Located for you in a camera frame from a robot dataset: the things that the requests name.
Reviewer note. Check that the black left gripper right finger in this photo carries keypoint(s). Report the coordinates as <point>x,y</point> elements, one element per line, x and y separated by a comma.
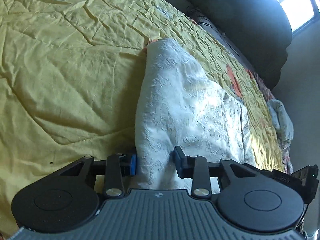
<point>252,199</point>

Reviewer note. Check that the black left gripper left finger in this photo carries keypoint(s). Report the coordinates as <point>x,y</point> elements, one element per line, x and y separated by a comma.
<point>70,197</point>

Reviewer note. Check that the white textured pants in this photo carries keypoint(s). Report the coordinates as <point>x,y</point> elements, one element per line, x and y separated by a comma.
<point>179,106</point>

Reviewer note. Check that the folded white printed blanket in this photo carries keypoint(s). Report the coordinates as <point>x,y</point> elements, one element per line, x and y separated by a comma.
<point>281,120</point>

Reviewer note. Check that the peach crumpled cloth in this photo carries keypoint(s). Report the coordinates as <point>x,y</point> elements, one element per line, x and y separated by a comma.
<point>267,94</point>

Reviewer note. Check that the yellow carrot print quilt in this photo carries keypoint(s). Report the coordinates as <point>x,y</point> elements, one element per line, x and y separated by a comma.
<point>71,73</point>

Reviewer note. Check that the dark scalloped headboard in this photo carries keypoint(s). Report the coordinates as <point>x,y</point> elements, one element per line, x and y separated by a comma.
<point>260,29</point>

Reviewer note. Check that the grey quilted mattress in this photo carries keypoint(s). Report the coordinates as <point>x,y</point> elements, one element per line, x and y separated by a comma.
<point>208,26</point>

